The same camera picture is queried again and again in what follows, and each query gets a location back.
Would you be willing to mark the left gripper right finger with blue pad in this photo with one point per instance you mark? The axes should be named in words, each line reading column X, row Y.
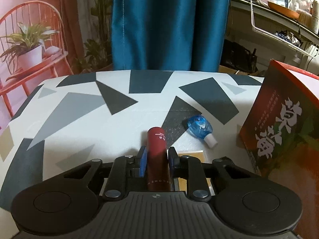
column 190, row 169

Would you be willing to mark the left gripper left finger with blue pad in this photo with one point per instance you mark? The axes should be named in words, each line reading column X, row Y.
column 126, row 174

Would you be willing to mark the dark red lipstick tube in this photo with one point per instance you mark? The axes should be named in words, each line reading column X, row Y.
column 157, row 163

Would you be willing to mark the red cardboard box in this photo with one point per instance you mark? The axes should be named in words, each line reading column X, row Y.
column 281, row 136

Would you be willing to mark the printed room backdrop cloth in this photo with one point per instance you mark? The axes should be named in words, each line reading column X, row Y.
column 43, row 39

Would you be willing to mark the brown cardboard box on floor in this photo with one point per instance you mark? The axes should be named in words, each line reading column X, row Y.
column 223, row 69

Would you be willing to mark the black bag under desk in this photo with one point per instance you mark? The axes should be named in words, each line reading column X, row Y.
column 237, row 57

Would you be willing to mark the teal blue curtain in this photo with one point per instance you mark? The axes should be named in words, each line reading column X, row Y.
column 180, row 35

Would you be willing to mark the cluttered desk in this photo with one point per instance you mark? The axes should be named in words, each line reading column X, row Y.
column 239, row 29

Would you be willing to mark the orange bowl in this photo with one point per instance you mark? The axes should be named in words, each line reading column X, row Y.
column 283, row 10

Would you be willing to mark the cotton swab container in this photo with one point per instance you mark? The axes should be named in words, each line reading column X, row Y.
column 305, row 19

